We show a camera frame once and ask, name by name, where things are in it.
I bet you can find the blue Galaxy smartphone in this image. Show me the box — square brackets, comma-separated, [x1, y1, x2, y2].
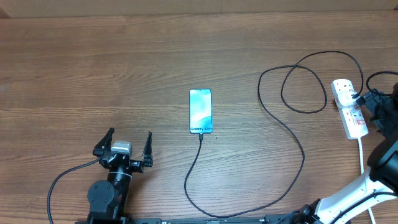
[189, 89, 213, 134]

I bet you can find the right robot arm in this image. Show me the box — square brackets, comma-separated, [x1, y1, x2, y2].
[280, 79, 397, 223]

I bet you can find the black USB charging cable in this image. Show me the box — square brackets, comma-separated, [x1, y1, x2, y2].
[183, 50, 364, 218]

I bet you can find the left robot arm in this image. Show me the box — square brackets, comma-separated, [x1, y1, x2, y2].
[86, 128, 153, 223]

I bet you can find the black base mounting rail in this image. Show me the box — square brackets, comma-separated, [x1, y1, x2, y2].
[74, 213, 352, 224]

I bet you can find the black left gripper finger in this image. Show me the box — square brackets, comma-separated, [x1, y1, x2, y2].
[93, 128, 114, 153]
[142, 131, 153, 161]

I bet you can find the white power strip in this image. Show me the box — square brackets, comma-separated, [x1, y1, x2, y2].
[331, 79, 369, 139]

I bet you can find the white USB charger plug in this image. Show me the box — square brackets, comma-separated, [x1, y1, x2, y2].
[335, 91, 359, 109]

